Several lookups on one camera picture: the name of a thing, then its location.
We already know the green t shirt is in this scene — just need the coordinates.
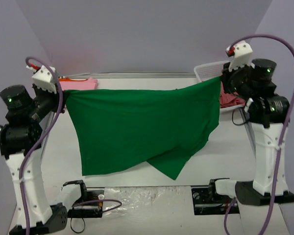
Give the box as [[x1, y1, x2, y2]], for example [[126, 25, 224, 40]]
[[65, 77, 221, 179]]

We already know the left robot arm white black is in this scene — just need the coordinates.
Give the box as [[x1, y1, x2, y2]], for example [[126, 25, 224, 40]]
[[0, 85, 89, 235]]

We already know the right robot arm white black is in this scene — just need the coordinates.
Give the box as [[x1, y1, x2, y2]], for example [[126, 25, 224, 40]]
[[207, 59, 294, 206]]

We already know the red t shirt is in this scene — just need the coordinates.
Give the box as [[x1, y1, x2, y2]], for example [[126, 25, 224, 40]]
[[219, 84, 245, 108]]

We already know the folded orange t shirt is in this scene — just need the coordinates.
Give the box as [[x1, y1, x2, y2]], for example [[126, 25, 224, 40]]
[[59, 77, 89, 83]]

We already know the white plastic basket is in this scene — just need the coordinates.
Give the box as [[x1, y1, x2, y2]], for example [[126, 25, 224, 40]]
[[194, 61, 244, 113]]

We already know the folded pink t shirt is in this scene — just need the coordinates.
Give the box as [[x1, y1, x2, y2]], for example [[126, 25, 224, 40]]
[[60, 78, 98, 91]]

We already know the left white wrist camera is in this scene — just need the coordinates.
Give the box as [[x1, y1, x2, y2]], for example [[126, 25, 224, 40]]
[[26, 65, 58, 94]]

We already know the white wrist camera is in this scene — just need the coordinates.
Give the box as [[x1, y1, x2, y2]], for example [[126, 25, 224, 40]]
[[226, 40, 253, 72], [26, 65, 58, 94]]

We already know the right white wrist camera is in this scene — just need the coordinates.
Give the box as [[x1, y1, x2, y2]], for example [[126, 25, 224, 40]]
[[226, 40, 253, 72]]

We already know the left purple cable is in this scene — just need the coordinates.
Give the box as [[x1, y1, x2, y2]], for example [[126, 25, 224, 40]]
[[18, 56, 123, 235]]

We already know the purple cable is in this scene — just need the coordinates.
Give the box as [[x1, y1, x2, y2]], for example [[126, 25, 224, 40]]
[[18, 56, 123, 235], [222, 34, 294, 235]]

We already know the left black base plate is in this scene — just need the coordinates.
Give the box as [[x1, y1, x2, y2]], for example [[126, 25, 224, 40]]
[[62, 187, 104, 218]]

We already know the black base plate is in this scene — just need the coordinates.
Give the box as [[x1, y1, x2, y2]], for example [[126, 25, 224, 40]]
[[62, 187, 104, 218], [191, 186, 232, 216]]

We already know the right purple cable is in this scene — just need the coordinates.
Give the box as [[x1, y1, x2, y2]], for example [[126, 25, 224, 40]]
[[222, 34, 294, 235]]

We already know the thin black cable loop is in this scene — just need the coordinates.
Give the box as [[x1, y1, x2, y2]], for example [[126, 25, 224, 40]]
[[70, 216, 86, 234]]

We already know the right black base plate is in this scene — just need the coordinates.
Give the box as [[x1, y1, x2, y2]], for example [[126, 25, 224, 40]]
[[191, 186, 232, 216]]

